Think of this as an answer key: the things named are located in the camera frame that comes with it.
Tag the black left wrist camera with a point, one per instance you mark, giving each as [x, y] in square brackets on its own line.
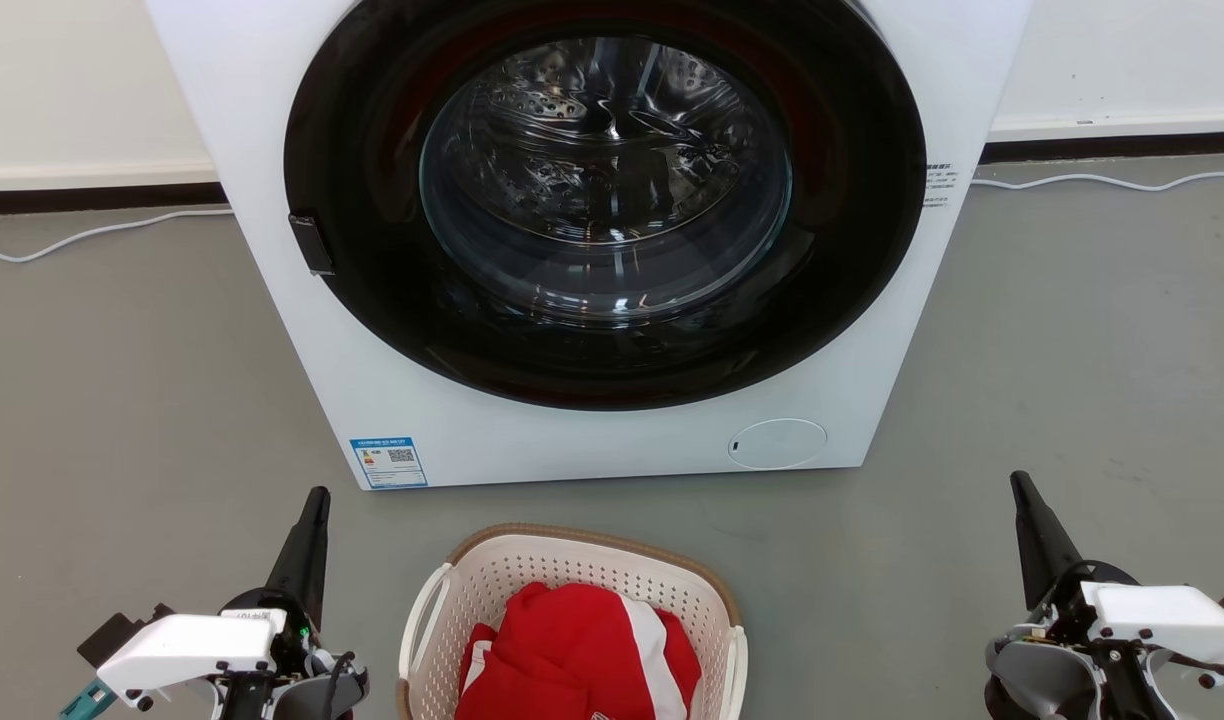
[112, 635]

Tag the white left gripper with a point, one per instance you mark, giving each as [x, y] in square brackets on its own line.
[192, 645]

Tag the teal left camera connector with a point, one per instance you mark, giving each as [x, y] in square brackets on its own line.
[84, 702]

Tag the white front-load washing machine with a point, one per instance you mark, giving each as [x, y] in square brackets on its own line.
[572, 450]

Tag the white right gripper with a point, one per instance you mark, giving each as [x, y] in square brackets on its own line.
[1162, 620]

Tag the round white filter cover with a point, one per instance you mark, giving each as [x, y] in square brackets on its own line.
[777, 444]

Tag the red and white garment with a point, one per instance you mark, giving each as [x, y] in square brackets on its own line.
[572, 650]

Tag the small printed text sticker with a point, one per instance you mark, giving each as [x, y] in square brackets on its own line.
[939, 185]

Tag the round black glass washer door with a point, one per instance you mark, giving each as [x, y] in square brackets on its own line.
[372, 300]

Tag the steel washer drum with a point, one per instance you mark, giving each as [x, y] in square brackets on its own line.
[592, 130]

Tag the blue energy label sticker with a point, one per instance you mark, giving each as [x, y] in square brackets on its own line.
[389, 463]

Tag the cream perforated laundry basket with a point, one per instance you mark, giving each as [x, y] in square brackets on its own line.
[572, 560]

